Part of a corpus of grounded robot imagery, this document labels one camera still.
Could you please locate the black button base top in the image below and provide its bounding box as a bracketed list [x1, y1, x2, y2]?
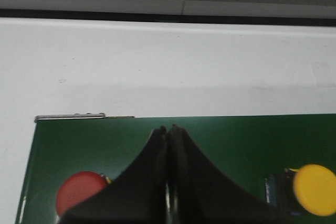
[55, 171, 112, 217]

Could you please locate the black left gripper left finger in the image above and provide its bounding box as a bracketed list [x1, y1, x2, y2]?
[59, 126, 168, 223]

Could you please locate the green conveyor belt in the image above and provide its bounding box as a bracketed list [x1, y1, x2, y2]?
[16, 114, 335, 223]

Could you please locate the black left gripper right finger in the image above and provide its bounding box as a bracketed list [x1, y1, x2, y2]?
[167, 124, 289, 223]

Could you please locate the aluminium conveyor frame rail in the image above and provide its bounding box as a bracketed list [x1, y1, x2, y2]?
[34, 113, 135, 123]

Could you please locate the yellow mushroom button top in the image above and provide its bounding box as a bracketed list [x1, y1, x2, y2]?
[264, 164, 336, 217]

